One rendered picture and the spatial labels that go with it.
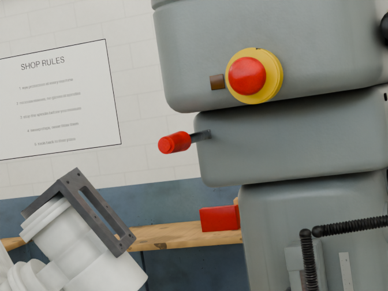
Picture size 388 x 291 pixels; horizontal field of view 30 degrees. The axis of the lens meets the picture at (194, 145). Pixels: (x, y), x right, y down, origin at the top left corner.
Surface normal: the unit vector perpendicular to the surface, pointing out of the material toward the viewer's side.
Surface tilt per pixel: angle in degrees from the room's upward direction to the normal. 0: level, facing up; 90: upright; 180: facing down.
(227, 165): 90
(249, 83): 94
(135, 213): 90
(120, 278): 70
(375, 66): 99
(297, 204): 90
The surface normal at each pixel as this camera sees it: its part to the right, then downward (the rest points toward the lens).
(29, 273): -0.45, -0.47
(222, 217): -0.37, 0.11
